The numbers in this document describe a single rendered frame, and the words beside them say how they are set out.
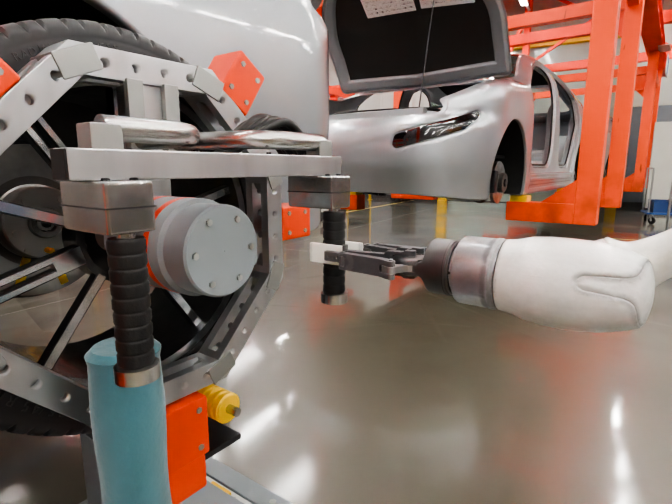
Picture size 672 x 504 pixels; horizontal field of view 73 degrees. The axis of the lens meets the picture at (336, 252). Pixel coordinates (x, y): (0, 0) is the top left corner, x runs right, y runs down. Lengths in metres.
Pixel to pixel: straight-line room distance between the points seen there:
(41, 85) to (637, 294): 0.71
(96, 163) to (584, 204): 3.80
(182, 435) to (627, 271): 0.69
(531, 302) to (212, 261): 0.40
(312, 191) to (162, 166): 0.26
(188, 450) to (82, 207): 0.51
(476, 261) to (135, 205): 0.38
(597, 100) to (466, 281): 3.55
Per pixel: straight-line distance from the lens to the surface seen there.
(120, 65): 0.74
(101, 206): 0.47
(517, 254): 0.56
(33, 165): 1.16
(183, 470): 0.90
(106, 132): 0.50
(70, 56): 0.70
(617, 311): 0.55
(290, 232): 0.94
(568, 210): 4.07
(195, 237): 0.61
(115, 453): 0.67
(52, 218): 0.79
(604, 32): 4.16
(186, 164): 0.54
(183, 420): 0.85
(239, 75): 0.86
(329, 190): 0.69
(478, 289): 0.58
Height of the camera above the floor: 0.96
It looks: 10 degrees down
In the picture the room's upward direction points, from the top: straight up
